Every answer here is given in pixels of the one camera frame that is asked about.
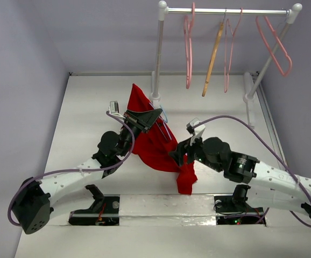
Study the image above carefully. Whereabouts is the white clothes rack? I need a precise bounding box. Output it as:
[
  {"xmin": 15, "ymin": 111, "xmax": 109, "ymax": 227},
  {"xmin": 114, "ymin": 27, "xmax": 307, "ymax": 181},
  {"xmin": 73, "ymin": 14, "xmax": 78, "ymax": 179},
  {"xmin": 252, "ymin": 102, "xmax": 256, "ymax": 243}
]
[{"xmin": 150, "ymin": 1, "xmax": 303, "ymax": 127}]

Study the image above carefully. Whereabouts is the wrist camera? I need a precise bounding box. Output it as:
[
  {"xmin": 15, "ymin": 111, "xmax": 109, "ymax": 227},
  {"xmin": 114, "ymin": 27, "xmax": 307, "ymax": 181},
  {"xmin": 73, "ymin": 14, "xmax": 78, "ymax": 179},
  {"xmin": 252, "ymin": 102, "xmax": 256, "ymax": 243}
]
[
  {"xmin": 107, "ymin": 101, "xmax": 124, "ymax": 119},
  {"xmin": 186, "ymin": 118, "xmax": 206, "ymax": 146}
]

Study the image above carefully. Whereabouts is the thick pink plastic hanger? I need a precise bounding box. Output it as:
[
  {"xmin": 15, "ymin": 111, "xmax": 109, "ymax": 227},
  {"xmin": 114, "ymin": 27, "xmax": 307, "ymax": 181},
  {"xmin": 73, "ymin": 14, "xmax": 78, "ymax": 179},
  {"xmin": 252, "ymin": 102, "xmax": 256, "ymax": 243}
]
[{"xmin": 183, "ymin": 2, "xmax": 195, "ymax": 89}]

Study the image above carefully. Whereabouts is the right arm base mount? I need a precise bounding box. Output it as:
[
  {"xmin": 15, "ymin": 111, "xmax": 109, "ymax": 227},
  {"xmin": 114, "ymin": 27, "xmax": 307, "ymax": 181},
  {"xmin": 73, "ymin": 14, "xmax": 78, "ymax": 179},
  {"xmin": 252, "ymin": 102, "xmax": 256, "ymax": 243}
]
[{"xmin": 213, "ymin": 184, "xmax": 266, "ymax": 226}]

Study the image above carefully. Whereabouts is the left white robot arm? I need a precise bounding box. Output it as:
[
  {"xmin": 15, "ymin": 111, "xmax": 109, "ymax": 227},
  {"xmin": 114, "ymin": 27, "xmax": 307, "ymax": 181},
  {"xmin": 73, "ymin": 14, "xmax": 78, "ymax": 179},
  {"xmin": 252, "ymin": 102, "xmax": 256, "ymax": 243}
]
[{"xmin": 8, "ymin": 109, "xmax": 162, "ymax": 234}]

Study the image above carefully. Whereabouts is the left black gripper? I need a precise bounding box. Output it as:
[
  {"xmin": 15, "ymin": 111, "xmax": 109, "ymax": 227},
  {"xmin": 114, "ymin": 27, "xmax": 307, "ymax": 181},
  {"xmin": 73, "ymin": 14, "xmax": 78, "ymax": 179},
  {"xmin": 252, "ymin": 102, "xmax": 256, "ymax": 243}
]
[{"xmin": 118, "ymin": 109, "xmax": 161, "ymax": 157}]

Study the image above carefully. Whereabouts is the red t shirt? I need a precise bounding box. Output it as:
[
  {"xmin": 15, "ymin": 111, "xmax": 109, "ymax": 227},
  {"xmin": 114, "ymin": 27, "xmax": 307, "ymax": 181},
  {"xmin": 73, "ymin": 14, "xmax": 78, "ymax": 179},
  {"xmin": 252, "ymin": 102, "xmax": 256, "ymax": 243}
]
[{"xmin": 126, "ymin": 83, "xmax": 199, "ymax": 195}]

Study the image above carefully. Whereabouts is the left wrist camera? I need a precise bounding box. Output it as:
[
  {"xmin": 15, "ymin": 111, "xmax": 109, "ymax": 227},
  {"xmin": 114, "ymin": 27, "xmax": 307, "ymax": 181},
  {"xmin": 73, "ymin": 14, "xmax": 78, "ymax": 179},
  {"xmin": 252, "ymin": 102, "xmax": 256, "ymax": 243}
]
[{"xmin": 107, "ymin": 101, "xmax": 124, "ymax": 119}]

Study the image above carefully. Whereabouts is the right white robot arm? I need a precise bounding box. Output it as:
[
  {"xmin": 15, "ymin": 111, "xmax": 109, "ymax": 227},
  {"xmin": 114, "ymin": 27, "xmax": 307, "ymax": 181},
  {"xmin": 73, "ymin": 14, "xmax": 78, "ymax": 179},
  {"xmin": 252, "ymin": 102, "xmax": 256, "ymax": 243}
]
[{"xmin": 169, "ymin": 137, "xmax": 311, "ymax": 219}]

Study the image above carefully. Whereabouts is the wooden hanger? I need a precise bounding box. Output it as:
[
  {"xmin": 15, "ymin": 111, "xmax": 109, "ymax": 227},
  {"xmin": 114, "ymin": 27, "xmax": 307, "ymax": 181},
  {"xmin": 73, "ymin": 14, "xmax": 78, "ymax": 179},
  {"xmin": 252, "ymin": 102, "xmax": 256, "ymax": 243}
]
[{"xmin": 202, "ymin": 22, "xmax": 224, "ymax": 97}]

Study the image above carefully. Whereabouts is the thin pink wire hanger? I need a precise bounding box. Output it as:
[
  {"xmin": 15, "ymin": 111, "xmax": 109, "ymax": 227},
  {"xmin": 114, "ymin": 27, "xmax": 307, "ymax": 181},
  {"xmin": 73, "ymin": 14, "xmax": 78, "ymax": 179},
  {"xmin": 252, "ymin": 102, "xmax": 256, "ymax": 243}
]
[{"xmin": 224, "ymin": 8, "xmax": 243, "ymax": 93}]

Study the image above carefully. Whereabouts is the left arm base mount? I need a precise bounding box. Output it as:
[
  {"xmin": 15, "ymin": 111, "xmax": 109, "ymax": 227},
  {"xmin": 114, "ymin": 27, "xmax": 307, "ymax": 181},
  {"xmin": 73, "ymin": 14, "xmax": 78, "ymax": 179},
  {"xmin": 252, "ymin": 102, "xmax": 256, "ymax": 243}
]
[{"xmin": 68, "ymin": 184, "xmax": 120, "ymax": 226}]

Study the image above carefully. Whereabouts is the blue wire hanger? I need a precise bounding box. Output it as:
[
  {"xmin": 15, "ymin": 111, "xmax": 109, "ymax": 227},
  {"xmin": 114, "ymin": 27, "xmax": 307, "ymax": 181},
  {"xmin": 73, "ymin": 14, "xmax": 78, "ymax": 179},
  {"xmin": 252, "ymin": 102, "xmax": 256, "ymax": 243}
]
[{"xmin": 149, "ymin": 102, "xmax": 172, "ymax": 141}]

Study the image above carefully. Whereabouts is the pink plastic hanger right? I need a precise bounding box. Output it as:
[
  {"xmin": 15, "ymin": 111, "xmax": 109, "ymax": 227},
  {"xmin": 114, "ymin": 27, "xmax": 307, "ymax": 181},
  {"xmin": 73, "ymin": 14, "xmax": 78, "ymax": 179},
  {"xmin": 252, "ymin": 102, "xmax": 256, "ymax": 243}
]
[{"xmin": 256, "ymin": 16, "xmax": 293, "ymax": 77}]

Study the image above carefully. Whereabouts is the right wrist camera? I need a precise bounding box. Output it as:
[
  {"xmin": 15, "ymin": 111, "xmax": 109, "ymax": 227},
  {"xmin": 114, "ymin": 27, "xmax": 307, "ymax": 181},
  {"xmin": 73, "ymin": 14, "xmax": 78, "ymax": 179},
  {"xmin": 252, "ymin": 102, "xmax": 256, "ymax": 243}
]
[{"xmin": 186, "ymin": 118, "xmax": 206, "ymax": 146}]

